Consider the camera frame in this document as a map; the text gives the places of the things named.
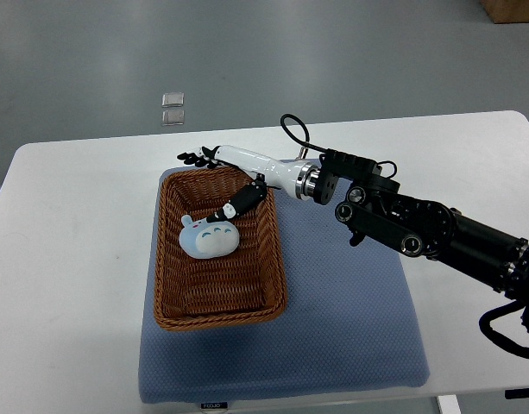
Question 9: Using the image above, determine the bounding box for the upper metal floor plate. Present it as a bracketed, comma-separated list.
[161, 91, 185, 108]

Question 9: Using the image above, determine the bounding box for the white table leg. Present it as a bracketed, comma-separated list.
[436, 394, 462, 414]

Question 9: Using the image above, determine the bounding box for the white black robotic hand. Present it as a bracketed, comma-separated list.
[177, 145, 319, 223]

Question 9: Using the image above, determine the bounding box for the brown wicker basket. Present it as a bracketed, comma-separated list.
[154, 167, 287, 331]

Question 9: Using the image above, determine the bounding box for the cardboard box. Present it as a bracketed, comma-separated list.
[480, 0, 529, 24]

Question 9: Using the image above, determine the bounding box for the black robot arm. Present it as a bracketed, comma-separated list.
[302, 149, 529, 333]

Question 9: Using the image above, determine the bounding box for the light blue plush toy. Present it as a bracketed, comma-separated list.
[179, 215, 240, 260]

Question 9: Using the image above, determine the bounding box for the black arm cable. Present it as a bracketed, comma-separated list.
[280, 113, 330, 153]

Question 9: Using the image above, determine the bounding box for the blue cushion mat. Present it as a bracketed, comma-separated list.
[138, 167, 429, 404]

